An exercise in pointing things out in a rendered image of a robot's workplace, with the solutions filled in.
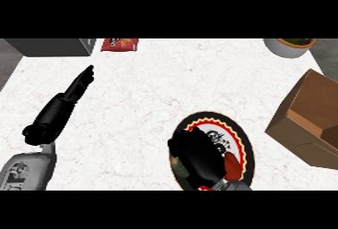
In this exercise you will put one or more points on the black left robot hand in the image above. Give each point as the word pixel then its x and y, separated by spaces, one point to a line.
pixel 55 113

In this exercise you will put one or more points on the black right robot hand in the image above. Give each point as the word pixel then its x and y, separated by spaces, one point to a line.
pixel 203 161

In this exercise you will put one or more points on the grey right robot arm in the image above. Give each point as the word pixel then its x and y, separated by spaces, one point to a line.
pixel 234 185

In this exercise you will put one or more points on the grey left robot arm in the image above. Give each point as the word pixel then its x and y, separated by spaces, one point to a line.
pixel 24 171

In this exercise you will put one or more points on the green squash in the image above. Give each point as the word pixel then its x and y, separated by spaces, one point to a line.
pixel 179 168

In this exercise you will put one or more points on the black rimmed patterned plate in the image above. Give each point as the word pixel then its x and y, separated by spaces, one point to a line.
pixel 238 140

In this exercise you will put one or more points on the brown cardboard box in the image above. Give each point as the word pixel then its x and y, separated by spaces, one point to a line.
pixel 308 125

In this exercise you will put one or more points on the dark grey appliance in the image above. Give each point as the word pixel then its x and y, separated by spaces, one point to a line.
pixel 52 46

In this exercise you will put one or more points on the red snack bag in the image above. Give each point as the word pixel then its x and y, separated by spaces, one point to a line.
pixel 120 44

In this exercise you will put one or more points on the grey plant pot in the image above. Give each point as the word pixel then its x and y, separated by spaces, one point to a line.
pixel 290 46

